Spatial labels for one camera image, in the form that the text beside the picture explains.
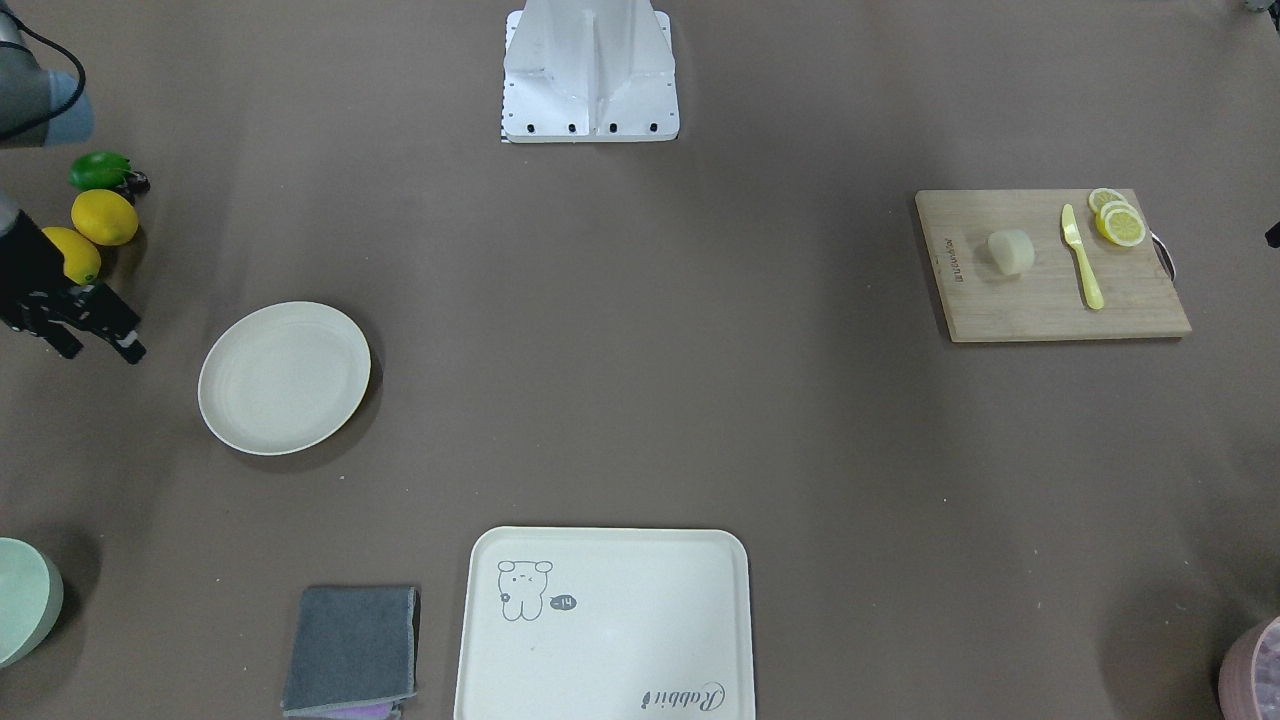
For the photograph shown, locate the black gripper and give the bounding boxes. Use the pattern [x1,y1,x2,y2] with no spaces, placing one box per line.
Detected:
[1,210,146,365]

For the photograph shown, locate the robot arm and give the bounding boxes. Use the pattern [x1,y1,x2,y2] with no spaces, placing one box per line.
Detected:
[1,4,146,364]

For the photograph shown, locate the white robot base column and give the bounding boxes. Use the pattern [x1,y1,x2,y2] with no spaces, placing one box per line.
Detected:
[500,1,681,143]

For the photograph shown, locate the cream rabbit tray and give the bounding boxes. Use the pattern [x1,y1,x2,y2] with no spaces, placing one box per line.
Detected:
[454,527,756,719]

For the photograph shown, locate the yellow lemon near scoop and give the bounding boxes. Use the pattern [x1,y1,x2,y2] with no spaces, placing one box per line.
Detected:
[41,227,102,286]

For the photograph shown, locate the yellow lemon near lime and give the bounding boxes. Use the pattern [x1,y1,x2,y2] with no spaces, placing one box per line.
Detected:
[70,190,140,247]

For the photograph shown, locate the dark cherries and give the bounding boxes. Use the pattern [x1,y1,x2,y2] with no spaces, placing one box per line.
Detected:
[114,170,152,204]

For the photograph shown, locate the green lime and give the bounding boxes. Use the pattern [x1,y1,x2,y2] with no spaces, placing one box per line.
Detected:
[68,151,132,191]

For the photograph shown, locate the cream round plate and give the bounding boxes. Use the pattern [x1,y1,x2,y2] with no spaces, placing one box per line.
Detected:
[197,301,372,456]

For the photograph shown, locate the mint green bowl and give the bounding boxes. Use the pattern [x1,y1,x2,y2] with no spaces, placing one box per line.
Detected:
[1,537,64,667]

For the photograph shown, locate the grey folded cloth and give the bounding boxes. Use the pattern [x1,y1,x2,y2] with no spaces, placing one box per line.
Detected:
[282,585,419,719]

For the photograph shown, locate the bamboo cutting board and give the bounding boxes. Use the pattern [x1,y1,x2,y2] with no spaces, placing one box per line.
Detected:
[915,190,1190,343]

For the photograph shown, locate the yellow plastic knife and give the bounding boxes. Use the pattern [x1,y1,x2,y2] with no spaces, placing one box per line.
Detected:
[1060,202,1105,311]

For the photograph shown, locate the lemon slice back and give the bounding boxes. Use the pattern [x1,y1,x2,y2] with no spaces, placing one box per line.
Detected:
[1087,187,1130,215]

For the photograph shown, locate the lemon slice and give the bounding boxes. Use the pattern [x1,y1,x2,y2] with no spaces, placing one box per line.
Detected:
[1094,201,1149,247]
[1087,187,1130,215]

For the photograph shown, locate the lemon slice front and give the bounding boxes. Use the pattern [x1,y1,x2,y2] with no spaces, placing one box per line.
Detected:
[1094,201,1149,247]

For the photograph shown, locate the pink bowl of ice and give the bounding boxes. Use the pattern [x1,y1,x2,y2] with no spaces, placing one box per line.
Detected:
[1219,618,1279,719]

